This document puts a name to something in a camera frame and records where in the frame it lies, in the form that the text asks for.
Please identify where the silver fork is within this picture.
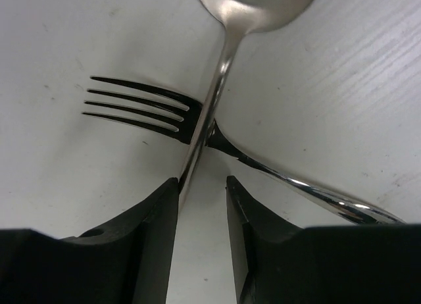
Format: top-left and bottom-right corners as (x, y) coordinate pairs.
(84, 76), (404, 224)

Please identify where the silver round spoon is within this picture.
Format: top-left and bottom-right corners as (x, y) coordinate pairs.
(179, 0), (314, 209)

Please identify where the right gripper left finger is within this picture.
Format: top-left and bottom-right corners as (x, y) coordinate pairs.
(59, 178), (179, 303)

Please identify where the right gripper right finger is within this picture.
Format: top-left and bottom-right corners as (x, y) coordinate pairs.
(226, 176), (301, 303)

